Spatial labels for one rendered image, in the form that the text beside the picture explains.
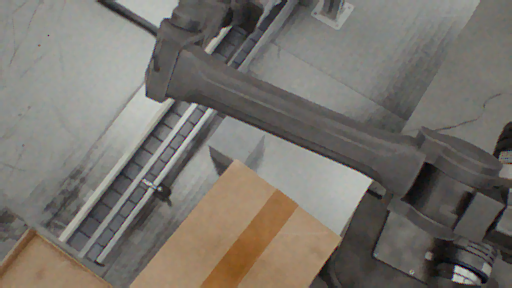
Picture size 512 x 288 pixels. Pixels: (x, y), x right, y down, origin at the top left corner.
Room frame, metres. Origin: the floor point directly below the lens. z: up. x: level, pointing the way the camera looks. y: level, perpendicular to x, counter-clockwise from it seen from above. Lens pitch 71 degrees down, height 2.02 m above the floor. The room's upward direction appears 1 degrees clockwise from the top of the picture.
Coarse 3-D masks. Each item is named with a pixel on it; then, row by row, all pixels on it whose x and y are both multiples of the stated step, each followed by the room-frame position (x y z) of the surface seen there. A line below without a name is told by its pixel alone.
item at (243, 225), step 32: (224, 192) 0.21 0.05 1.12; (256, 192) 0.21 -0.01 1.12; (192, 224) 0.15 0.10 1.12; (224, 224) 0.16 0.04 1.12; (256, 224) 0.16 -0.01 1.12; (288, 224) 0.16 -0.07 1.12; (320, 224) 0.16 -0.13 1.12; (160, 256) 0.10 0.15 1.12; (192, 256) 0.10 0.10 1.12; (224, 256) 0.10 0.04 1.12; (256, 256) 0.10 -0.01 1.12; (288, 256) 0.10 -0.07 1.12; (320, 256) 0.10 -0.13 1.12
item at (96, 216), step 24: (264, 24) 0.71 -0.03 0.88; (216, 48) 0.64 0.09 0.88; (168, 120) 0.44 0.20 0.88; (192, 120) 0.45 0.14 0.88; (144, 144) 0.38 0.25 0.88; (120, 192) 0.26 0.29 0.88; (144, 192) 0.27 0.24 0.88; (96, 216) 0.21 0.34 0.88; (120, 216) 0.21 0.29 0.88; (72, 240) 0.15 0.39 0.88
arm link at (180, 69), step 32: (160, 32) 0.32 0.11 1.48; (192, 32) 0.35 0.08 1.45; (160, 64) 0.27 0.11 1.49; (192, 64) 0.27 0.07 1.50; (224, 64) 0.29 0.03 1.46; (160, 96) 0.24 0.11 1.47; (192, 96) 0.24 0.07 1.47; (224, 96) 0.24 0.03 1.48; (256, 96) 0.24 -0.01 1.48; (288, 96) 0.25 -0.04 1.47; (288, 128) 0.21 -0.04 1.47; (320, 128) 0.21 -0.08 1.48; (352, 128) 0.21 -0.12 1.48; (352, 160) 0.17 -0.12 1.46; (384, 160) 0.17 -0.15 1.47; (416, 160) 0.17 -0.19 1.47; (448, 160) 0.17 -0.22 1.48; (480, 160) 0.17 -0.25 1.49; (416, 224) 0.11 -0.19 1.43
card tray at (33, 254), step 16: (32, 240) 0.16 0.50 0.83; (48, 240) 0.16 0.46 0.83; (16, 256) 0.12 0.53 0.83; (32, 256) 0.12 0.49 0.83; (48, 256) 0.12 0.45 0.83; (64, 256) 0.12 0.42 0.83; (0, 272) 0.09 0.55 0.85; (16, 272) 0.09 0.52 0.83; (32, 272) 0.09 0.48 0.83; (48, 272) 0.09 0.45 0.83; (64, 272) 0.09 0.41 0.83; (80, 272) 0.09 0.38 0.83
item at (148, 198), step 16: (288, 0) 0.79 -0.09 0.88; (272, 32) 0.70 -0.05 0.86; (256, 48) 0.64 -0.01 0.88; (208, 112) 0.47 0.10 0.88; (192, 144) 0.40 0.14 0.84; (176, 160) 0.35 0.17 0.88; (160, 176) 0.31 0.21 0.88; (144, 208) 0.23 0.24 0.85; (128, 224) 0.19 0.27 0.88; (112, 240) 0.16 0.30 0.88; (112, 256) 0.13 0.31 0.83
